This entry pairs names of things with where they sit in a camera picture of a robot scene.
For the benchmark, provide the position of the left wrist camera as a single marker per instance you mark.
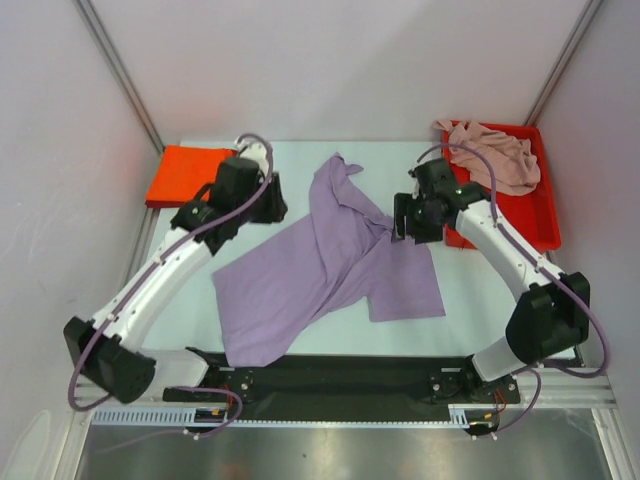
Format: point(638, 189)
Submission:
point(253, 147)

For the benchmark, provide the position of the folded orange t-shirt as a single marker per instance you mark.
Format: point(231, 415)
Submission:
point(183, 171)

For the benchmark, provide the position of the aluminium frame rail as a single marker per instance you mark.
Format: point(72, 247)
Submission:
point(557, 391)

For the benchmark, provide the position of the purple t-shirt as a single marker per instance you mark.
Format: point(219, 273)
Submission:
point(338, 254)

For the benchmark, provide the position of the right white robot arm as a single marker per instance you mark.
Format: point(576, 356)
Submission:
point(551, 306)

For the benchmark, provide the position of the crumpled pink t-shirt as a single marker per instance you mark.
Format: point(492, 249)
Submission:
point(513, 162)

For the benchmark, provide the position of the right aluminium corner post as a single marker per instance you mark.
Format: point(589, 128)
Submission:
point(585, 21)

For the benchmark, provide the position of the red plastic bin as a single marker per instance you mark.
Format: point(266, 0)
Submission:
point(534, 214)

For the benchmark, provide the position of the white slotted cable duct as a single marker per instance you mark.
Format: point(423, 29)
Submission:
point(209, 418)

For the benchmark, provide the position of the aluminium corner post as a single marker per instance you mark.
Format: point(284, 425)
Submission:
point(111, 56)
point(585, 21)

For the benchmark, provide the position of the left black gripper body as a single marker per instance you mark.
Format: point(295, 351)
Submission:
point(266, 209)

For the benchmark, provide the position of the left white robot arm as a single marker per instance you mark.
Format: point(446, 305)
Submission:
point(106, 349)

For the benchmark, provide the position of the left aluminium corner post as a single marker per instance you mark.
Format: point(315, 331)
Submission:
point(111, 56)

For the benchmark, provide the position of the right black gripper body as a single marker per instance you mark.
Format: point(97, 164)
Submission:
point(403, 216)

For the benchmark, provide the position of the folded dark red t-shirt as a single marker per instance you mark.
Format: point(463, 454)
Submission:
point(162, 204)

